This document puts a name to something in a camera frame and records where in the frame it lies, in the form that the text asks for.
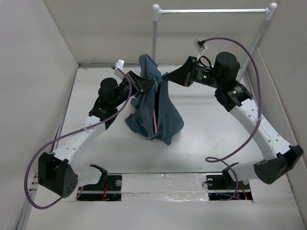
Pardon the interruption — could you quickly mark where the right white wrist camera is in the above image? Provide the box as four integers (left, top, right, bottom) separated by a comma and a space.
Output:
193, 39, 208, 60

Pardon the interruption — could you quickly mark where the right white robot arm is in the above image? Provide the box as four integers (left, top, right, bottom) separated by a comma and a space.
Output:
165, 52, 303, 188

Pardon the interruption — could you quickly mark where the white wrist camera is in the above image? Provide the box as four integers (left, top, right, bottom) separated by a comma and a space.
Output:
112, 59, 125, 80
193, 39, 208, 60

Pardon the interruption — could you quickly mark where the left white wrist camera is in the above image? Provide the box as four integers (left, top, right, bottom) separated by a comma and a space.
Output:
112, 59, 125, 80

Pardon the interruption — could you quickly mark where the blue t shirt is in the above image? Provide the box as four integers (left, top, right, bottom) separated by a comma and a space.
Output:
125, 54, 184, 145

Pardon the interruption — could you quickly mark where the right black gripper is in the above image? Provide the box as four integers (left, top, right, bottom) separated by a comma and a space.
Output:
165, 55, 224, 89

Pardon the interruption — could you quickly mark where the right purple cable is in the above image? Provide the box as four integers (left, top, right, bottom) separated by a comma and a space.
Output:
203, 36, 262, 201

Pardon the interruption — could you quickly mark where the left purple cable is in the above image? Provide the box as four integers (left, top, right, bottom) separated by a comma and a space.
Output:
24, 64, 132, 210

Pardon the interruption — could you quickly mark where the pink clothes hanger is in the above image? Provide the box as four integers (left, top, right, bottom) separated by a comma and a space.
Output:
153, 79, 158, 135

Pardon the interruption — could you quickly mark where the purple cable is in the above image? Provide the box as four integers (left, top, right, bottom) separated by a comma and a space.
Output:
203, 36, 262, 201
24, 64, 132, 210

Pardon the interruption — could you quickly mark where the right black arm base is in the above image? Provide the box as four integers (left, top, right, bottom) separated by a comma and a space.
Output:
202, 168, 253, 201

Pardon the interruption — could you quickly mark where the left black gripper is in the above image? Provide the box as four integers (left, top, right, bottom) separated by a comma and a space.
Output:
112, 71, 156, 108

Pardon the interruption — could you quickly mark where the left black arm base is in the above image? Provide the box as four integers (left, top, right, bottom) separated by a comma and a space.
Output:
76, 164, 122, 202

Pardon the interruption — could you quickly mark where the white clothes rack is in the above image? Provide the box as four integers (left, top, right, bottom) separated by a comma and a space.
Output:
152, 2, 278, 77

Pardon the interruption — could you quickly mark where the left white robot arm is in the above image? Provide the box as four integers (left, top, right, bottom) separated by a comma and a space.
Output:
38, 69, 155, 198

